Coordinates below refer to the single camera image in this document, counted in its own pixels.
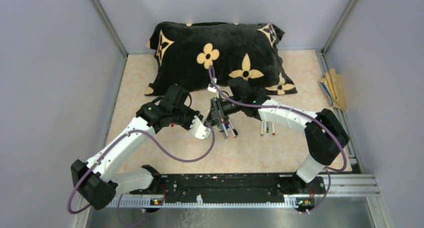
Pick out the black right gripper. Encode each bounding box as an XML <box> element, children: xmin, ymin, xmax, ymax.
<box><xmin>205</xmin><ymin>97</ymin><xmax>245</xmax><ymax>127</ymax></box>

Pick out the aluminium front frame rail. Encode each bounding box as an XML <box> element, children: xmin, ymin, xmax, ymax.
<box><xmin>71</xmin><ymin>173</ymin><xmax>393</xmax><ymax>228</ymax></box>

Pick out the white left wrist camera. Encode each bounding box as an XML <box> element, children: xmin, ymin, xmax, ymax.
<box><xmin>188</xmin><ymin>115</ymin><xmax>211</xmax><ymax>140</ymax></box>

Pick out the folded yellow and blue cloth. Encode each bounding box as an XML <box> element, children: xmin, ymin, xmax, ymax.
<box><xmin>319</xmin><ymin>68</ymin><xmax>347</xmax><ymax>111</ymax></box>

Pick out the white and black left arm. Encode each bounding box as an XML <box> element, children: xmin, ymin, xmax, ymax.
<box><xmin>67</xmin><ymin>85</ymin><xmax>212</xmax><ymax>215</ymax></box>

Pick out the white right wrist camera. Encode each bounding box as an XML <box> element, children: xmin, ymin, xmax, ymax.
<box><xmin>207</xmin><ymin>77</ymin><xmax>221</xmax><ymax>97</ymax></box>

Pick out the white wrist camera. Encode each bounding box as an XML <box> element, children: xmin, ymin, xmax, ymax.
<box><xmin>207</xmin><ymin>77</ymin><xmax>221</xmax><ymax>97</ymax></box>
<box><xmin>188</xmin><ymin>115</ymin><xmax>211</xmax><ymax>140</ymax></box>

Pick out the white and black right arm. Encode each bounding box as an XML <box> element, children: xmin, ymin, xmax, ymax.
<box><xmin>207</xmin><ymin>77</ymin><xmax>350</xmax><ymax>194</ymax></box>

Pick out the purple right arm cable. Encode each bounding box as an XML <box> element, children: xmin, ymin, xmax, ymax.
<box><xmin>208</xmin><ymin>65</ymin><xmax>349</xmax><ymax>214</ymax></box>

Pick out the black pillow with cream flowers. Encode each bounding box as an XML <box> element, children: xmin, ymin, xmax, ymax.
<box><xmin>145</xmin><ymin>21</ymin><xmax>297</xmax><ymax>96</ymax></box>

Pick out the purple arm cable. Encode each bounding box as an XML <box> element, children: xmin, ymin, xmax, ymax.
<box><xmin>67</xmin><ymin>122</ymin><xmax>216</xmax><ymax>227</ymax></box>
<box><xmin>208</xmin><ymin>65</ymin><xmax>349</xmax><ymax>214</ymax></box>

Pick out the white pen with brown cap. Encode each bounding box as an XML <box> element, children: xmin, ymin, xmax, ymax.
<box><xmin>260</xmin><ymin>121</ymin><xmax>266</xmax><ymax>137</ymax></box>

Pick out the aluminium wall rail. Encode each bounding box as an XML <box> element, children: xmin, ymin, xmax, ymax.
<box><xmin>90</xmin><ymin>0</ymin><xmax>129</xmax><ymax>59</ymax></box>

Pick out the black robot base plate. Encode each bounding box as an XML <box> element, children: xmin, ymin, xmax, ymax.
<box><xmin>130</xmin><ymin>173</ymin><xmax>326</xmax><ymax>204</ymax></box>

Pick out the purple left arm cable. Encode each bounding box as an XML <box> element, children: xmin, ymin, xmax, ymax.
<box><xmin>67</xmin><ymin>122</ymin><xmax>216</xmax><ymax>227</ymax></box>

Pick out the white pen with red cap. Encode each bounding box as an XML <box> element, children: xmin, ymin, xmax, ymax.
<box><xmin>227</xmin><ymin>121</ymin><xmax>238</xmax><ymax>138</ymax></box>

